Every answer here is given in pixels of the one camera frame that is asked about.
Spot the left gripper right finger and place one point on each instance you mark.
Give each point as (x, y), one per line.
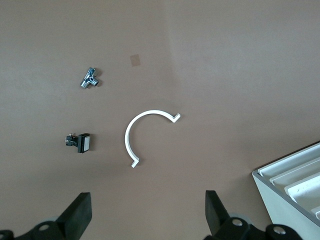
(217, 220)

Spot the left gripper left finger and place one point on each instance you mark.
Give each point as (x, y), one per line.
(75, 215)

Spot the white plastic drawer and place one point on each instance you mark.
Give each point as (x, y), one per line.
(295, 162)
(300, 175)
(310, 192)

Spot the white drawer cabinet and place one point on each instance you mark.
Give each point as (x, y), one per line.
(280, 215)

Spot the small metal tee fitting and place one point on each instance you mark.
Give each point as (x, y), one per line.
(88, 80)

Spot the brown tape patch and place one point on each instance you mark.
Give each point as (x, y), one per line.
(135, 60)

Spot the black square white-faced switch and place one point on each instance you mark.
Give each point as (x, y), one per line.
(83, 143)

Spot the white curved bracket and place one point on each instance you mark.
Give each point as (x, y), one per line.
(127, 140)

